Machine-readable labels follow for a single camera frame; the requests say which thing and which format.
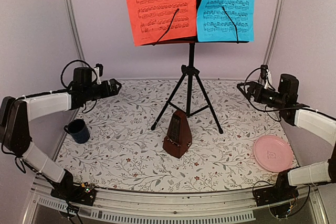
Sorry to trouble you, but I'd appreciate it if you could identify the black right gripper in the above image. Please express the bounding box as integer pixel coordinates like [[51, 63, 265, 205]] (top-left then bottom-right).
[[237, 81, 286, 110]]

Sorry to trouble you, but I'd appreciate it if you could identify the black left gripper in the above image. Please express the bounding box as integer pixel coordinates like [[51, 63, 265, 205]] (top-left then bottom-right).
[[84, 78, 122, 101]]

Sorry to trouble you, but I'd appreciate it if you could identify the black music stand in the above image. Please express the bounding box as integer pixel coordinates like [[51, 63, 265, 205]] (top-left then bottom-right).
[[151, 0, 250, 134]]

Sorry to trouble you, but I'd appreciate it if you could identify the brown wooden metronome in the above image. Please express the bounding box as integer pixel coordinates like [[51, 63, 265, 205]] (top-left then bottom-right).
[[163, 110, 192, 159]]

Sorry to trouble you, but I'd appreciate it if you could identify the blue sheet music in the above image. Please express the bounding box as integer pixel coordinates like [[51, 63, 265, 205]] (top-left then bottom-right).
[[196, 0, 255, 43]]

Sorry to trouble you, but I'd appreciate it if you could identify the red sheet music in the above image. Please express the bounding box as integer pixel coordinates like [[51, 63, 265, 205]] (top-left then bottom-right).
[[127, 0, 197, 46]]

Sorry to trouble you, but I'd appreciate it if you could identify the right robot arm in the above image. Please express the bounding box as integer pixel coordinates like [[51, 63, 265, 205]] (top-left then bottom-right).
[[237, 73, 335, 201]]

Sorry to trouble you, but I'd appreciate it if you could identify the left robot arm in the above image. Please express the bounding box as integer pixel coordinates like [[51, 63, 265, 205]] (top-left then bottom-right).
[[1, 64, 121, 200]]

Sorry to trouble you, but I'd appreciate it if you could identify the dark blue mug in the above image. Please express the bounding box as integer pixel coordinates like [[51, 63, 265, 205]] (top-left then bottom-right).
[[64, 119, 90, 144]]

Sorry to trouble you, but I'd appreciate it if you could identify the pink plastic plate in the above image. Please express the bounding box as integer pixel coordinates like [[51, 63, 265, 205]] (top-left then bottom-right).
[[253, 135, 293, 173]]

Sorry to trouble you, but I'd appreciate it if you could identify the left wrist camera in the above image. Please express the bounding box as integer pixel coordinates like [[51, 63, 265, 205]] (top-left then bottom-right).
[[94, 63, 103, 84]]

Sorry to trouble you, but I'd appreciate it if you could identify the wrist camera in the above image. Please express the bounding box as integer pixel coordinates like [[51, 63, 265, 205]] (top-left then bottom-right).
[[94, 63, 103, 84], [259, 65, 271, 89]]

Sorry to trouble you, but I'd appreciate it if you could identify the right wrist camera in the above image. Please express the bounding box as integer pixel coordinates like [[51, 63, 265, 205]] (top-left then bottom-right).
[[259, 65, 271, 89]]

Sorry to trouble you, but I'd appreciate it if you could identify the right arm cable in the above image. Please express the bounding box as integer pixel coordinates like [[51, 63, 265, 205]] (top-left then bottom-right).
[[243, 67, 316, 120]]

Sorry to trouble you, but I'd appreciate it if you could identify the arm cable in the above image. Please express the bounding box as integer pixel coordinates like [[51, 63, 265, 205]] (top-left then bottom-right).
[[60, 60, 92, 91], [243, 67, 316, 120]]

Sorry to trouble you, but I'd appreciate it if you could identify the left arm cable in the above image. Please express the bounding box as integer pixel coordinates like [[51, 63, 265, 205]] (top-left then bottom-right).
[[60, 60, 92, 91]]

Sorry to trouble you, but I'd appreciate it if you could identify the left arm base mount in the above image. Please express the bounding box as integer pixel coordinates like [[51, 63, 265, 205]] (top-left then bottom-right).
[[50, 183, 97, 206]]

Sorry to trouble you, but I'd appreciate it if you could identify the right aluminium frame post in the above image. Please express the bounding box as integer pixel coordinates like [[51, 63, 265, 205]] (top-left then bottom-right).
[[262, 0, 285, 66]]

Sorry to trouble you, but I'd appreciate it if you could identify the aluminium frame post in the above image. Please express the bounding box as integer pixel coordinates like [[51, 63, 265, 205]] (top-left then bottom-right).
[[64, 0, 88, 67], [262, 0, 285, 66]]

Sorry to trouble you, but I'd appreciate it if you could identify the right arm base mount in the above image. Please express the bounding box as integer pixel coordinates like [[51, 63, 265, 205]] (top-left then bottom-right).
[[252, 180, 299, 219]]

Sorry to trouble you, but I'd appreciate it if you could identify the left aluminium frame post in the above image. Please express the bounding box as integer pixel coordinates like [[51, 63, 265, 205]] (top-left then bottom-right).
[[64, 0, 88, 67]]

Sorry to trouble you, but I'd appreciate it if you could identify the front aluminium rail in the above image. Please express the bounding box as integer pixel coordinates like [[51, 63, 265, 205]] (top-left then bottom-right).
[[23, 177, 330, 223]]

